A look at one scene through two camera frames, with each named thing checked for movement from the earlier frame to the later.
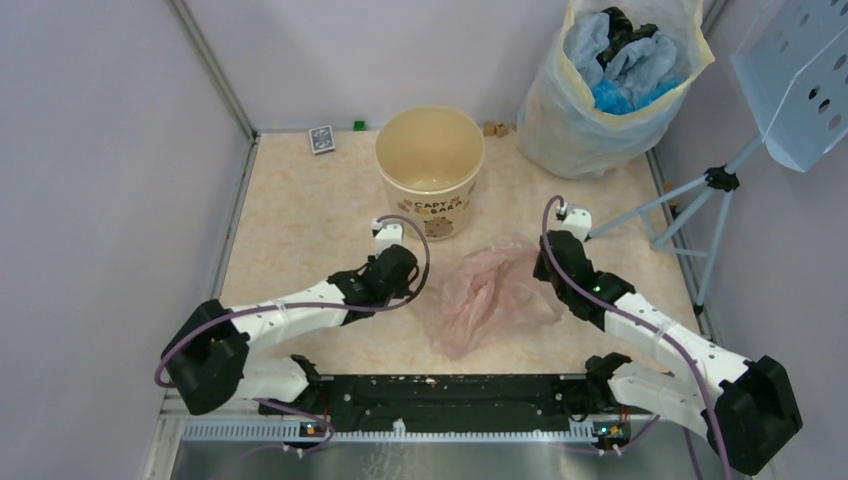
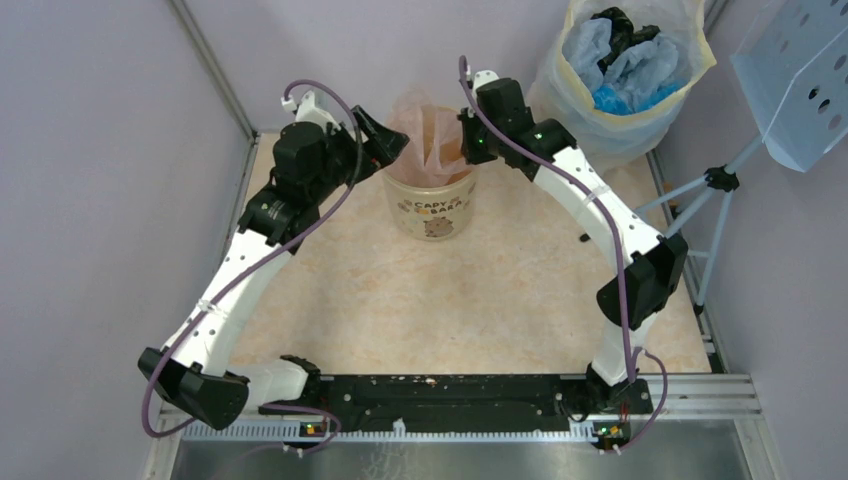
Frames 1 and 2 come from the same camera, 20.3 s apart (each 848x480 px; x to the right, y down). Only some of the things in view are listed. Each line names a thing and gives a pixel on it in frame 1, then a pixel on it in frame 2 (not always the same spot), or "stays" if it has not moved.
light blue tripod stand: [720, 179] stays
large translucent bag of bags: [609, 84] stays
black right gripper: [540, 269] to [469, 119]
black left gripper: [402, 289] to [385, 145]
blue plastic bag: [608, 97] stays
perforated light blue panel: [793, 63] stays
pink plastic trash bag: [490, 289] to [433, 155]
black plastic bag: [621, 31] stays
